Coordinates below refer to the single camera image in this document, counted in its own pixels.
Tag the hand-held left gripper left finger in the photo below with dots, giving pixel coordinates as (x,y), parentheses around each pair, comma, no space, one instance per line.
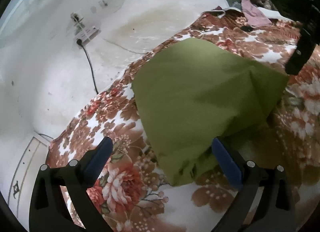
(98,159)

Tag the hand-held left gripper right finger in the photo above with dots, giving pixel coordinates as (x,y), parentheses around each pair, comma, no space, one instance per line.
(227,162)

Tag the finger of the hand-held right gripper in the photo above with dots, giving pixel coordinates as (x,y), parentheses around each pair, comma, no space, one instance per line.
(298,57)

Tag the green garment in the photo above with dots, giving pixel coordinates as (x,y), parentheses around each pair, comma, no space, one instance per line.
(195,92)

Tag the white cloth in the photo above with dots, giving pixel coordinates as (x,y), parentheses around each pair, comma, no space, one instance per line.
(268,12)

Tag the pink cloth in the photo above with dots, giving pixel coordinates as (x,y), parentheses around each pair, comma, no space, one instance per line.
(252,12)

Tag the floral blanket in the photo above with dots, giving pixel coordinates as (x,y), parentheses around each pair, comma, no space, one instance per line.
(130,197)

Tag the small black object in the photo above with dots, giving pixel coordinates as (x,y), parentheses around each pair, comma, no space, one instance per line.
(247,28)

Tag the white headboard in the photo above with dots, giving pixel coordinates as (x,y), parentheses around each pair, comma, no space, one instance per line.
(27,167)

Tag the white wall socket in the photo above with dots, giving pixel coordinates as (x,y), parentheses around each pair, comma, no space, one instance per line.
(87,33)

